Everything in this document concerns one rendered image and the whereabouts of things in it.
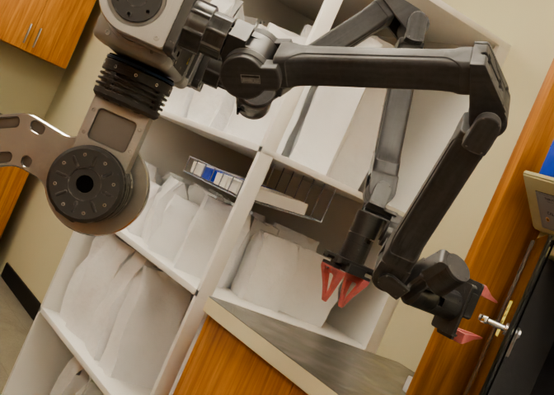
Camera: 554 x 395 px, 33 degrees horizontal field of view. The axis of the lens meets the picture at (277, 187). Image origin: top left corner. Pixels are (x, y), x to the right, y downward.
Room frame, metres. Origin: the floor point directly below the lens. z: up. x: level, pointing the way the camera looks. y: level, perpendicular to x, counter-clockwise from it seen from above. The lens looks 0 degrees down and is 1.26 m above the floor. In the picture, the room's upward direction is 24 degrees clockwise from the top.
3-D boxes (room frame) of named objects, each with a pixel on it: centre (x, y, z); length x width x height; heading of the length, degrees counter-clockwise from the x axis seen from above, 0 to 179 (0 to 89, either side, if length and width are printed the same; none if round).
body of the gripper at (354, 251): (1.94, -0.20, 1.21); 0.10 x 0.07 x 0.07; 121
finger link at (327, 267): (1.93, -0.20, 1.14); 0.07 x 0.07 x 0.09; 31
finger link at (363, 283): (1.94, -0.21, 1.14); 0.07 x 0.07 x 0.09; 31
